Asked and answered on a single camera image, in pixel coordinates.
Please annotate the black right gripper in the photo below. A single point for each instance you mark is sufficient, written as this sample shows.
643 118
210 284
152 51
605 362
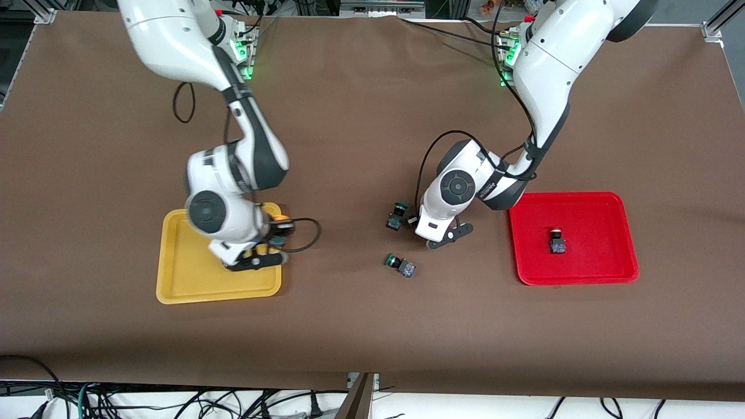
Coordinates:
271 234

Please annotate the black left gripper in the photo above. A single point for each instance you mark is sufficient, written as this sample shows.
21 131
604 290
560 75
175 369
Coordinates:
411 221

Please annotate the yellow push button switch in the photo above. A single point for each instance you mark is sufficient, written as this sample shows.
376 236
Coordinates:
280 239

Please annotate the red push button switch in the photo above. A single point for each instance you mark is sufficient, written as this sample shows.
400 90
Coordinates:
557 245

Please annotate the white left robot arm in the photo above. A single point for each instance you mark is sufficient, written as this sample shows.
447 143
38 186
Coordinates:
547 64

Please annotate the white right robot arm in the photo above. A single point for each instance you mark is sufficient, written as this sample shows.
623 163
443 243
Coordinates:
174 41

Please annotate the yellow plastic tray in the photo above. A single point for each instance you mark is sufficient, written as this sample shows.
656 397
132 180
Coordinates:
186 279

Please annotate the brown table cover sheet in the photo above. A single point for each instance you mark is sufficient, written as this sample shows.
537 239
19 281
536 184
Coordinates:
372 326

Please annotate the red plastic tray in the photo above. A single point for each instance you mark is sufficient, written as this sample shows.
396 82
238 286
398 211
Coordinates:
593 262

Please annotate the black power plug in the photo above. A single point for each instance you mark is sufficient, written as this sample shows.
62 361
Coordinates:
315 405

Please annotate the grey table leg beam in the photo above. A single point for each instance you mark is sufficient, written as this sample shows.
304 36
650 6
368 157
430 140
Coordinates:
356 401

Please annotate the green push button switch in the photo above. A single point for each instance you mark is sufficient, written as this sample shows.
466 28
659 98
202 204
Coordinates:
394 222
407 269

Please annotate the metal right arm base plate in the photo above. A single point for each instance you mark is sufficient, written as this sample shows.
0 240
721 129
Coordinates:
249 58

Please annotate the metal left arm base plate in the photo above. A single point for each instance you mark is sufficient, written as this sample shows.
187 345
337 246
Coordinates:
507 58

